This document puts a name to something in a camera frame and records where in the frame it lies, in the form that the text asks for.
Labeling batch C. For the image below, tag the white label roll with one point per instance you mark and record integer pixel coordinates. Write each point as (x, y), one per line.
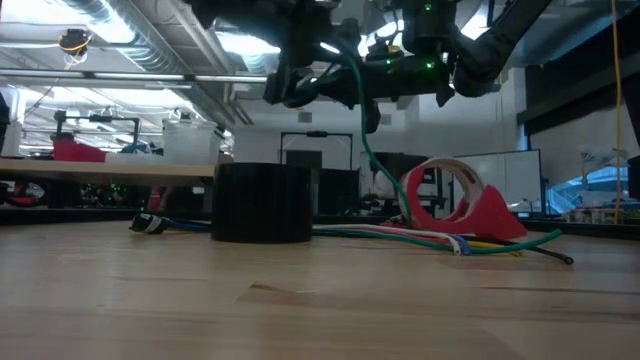
(475, 182)

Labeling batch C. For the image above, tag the red circuit board module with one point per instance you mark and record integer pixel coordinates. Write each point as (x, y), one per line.
(495, 215)

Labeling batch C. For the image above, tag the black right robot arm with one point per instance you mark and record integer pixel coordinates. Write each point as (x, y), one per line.
(490, 45)

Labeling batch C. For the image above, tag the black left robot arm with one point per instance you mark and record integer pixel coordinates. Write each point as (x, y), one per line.
(250, 17)

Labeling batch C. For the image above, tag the clear plastic storage box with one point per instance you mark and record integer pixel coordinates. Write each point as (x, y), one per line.
(191, 145)

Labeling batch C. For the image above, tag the long ceiling light bar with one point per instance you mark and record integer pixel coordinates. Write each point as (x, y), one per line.
(140, 76)

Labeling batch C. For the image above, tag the wide tape roll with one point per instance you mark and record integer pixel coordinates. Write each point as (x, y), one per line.
(262, 205)

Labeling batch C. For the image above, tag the red drawer unit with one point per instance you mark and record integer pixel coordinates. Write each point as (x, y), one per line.
(159, 199)

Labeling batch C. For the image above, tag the wood top metal workbench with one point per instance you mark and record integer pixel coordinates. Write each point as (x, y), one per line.
(125, 172)

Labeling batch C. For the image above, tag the black taped bundle end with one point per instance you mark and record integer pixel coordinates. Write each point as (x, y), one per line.
(147, 223)

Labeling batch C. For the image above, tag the red plastic bin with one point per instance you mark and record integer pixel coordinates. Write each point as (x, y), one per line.
(80, 151)

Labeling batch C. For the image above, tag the black pipe stand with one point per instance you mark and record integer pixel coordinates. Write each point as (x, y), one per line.
(60, 122)

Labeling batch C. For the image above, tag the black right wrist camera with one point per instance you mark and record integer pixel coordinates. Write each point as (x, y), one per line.
(371, 117)

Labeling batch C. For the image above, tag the black frame stand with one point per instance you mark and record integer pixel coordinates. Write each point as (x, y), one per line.
(316, 134)

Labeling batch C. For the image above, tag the silver ventilation duct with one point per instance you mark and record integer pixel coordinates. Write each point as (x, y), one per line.
(150, 45)

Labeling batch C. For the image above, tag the black ceiling camera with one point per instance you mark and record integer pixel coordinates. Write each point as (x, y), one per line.
(75, 41)

